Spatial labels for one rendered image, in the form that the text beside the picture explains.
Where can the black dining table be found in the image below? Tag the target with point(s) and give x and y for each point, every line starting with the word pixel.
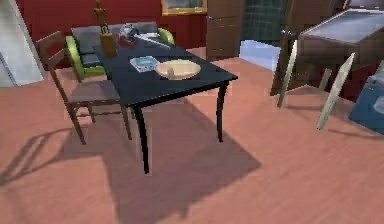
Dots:
pixel 156 85

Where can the tan round bowl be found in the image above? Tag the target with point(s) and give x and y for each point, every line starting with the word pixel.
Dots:
pixel 177 69

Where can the brown wooden cabinet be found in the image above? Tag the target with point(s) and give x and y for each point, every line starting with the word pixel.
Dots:
pixel 224 30

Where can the pale blue box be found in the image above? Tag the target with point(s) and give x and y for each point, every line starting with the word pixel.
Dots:
pixel 259 53

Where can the red grey rounded object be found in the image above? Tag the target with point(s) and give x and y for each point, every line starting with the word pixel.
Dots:
pixel 127 35

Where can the brown wooden chair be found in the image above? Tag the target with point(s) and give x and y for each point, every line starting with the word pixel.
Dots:
pixel 90 91

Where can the gold framed picture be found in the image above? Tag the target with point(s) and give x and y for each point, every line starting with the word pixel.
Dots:
pixel 184 6

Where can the brown wooden statue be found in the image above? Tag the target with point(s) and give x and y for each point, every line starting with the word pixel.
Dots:
pixel 107 41

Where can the brown wooden room door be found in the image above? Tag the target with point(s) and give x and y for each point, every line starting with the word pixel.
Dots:
pixel 290 50

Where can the green grey armchair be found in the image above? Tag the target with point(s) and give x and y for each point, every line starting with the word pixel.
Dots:
pixel 87 41

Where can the brown desk with pale legs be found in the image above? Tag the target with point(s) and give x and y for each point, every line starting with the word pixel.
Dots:
pixel 343 36

